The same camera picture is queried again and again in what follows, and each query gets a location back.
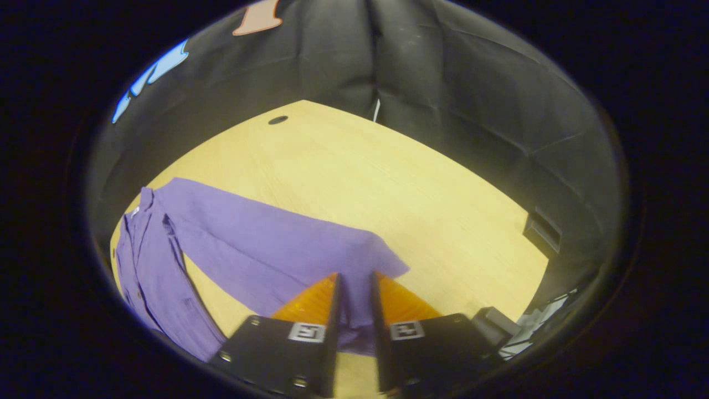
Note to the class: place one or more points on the black backdrop cloth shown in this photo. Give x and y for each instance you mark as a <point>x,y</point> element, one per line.
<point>471,100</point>

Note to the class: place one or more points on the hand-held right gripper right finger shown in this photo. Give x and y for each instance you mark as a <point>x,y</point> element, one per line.
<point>376,310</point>

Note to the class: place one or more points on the black table grommet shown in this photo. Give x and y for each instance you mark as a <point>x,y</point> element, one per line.
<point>277,119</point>

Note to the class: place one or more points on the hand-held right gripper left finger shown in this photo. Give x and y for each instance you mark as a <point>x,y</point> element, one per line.
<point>336,310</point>

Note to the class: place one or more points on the black box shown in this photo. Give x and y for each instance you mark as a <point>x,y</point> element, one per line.
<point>493,324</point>
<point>543,235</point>

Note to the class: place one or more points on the purple button shirt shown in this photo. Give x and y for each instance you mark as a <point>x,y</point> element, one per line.
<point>249,238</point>

